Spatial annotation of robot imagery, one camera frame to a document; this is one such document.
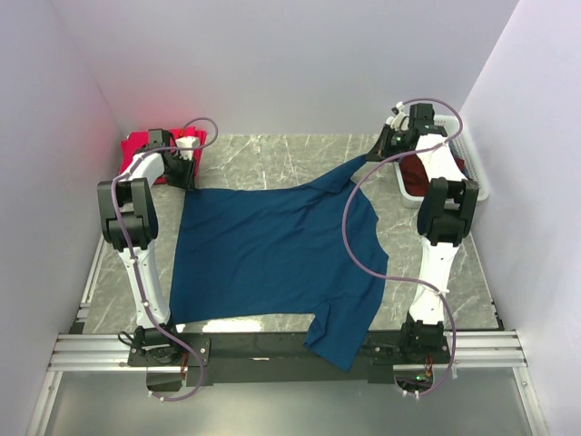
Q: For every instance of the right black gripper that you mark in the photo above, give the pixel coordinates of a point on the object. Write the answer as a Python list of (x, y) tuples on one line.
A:
[(379, 151)]

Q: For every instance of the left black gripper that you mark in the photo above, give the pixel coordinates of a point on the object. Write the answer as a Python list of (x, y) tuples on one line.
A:
[(189, 174)]

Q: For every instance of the blue polo t shirt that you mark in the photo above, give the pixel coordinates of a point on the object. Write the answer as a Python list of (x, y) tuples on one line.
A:
[(309, 249)]

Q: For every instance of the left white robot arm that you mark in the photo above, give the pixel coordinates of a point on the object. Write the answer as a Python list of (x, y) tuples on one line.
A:
[(130, 225)]

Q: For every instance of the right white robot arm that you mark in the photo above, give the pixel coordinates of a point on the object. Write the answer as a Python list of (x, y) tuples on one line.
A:
[(444, 219)]

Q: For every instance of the dark red t shirt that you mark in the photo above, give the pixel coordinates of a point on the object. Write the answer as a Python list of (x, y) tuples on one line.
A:
[(416, 181)]

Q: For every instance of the folded red t shirt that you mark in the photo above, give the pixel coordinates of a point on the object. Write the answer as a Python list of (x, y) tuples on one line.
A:
[(161, 141)]

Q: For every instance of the white plastic laundry basket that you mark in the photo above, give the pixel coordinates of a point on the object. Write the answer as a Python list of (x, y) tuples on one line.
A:
[(462, 147)]

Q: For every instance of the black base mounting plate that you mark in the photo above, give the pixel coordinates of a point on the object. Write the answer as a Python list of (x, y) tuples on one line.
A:
[(276, 357)]

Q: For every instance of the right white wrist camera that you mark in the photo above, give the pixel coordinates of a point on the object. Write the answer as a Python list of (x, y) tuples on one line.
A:
[(399, 120)]

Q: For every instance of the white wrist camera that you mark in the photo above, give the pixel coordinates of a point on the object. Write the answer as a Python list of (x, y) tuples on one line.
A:
[(187, 146), (399, 120)]

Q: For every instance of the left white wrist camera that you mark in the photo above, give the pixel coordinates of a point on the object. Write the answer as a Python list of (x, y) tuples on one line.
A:
[(187, 146)]

